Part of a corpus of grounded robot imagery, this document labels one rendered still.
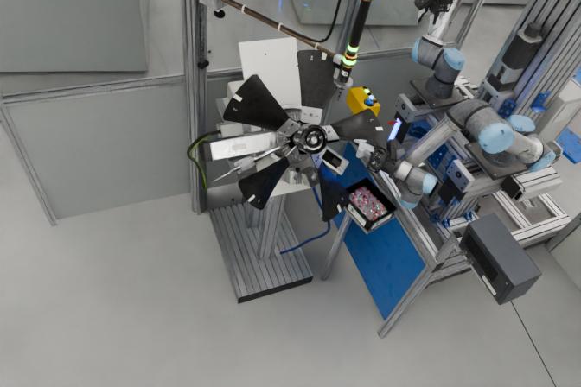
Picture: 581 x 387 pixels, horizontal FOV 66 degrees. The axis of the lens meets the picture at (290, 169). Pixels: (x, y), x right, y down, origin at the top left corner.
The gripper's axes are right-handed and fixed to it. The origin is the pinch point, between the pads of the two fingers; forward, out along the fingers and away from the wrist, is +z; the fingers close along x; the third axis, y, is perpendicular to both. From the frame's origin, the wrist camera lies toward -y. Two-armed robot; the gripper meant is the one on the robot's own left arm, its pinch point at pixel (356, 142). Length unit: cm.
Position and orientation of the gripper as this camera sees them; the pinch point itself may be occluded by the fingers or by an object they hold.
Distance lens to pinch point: 189.8
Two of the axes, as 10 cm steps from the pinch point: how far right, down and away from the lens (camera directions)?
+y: -5.4, 6.6, -5.3
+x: -0.8, 5.8, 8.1
